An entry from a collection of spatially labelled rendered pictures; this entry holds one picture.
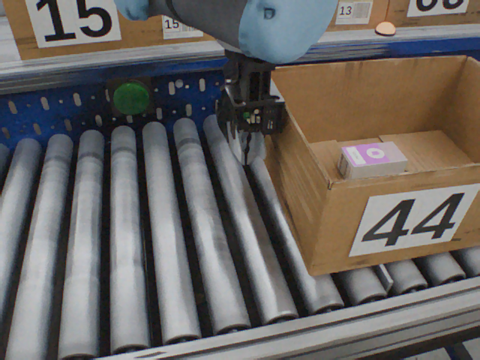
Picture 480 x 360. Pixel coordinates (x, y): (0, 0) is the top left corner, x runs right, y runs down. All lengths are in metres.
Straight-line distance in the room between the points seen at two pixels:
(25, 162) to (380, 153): 0.65
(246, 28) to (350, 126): 0.54
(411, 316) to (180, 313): 0.30
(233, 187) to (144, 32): 0.36
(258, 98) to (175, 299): 0.28
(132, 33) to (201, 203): 0.38
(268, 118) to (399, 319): 0.31
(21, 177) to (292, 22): 0.62
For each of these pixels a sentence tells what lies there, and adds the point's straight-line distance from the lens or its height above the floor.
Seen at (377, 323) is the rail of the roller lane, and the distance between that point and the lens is 0.56.
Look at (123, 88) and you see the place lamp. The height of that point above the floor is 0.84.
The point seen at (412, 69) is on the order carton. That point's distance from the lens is 0.80.
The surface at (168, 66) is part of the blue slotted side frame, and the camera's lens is 0.82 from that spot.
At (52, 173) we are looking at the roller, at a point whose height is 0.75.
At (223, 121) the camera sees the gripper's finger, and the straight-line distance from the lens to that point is 0.61.
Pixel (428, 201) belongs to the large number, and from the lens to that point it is 0.55.
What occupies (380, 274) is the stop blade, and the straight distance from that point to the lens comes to 0.62.
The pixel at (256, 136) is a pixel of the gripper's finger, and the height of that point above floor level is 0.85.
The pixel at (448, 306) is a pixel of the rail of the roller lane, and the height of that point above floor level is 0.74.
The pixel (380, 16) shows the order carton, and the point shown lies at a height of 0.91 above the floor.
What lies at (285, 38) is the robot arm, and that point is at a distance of 0.30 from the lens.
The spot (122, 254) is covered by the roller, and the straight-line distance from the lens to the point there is 0.61.
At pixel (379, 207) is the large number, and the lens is 0.51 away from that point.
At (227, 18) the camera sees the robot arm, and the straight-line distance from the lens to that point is 0.30.
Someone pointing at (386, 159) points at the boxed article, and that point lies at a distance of 0.71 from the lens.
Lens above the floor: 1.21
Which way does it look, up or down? 41 degrees down
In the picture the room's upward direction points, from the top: straight up
